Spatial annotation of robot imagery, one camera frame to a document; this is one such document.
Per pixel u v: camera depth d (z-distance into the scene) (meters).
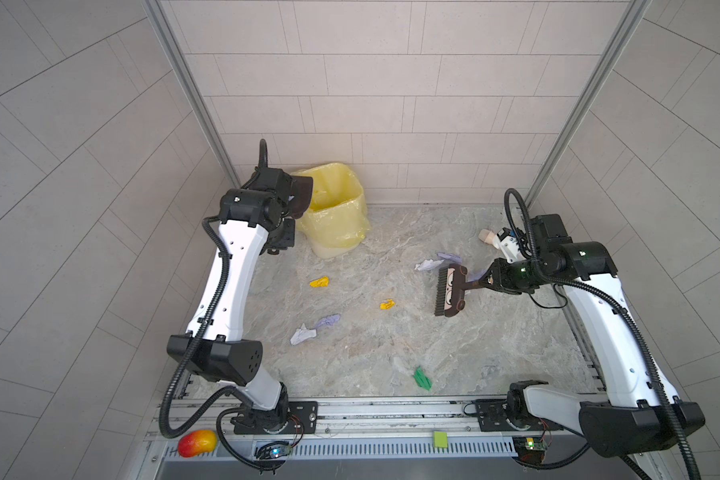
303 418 0.71
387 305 0.90
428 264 0.99
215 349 0.39
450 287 0.79
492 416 0.71
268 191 0.53
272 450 0.65
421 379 0.76
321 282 0.94
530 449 0.68
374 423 0.71
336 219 0.85
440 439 0.68
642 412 0.36
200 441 0.66
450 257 1.00
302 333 0.83
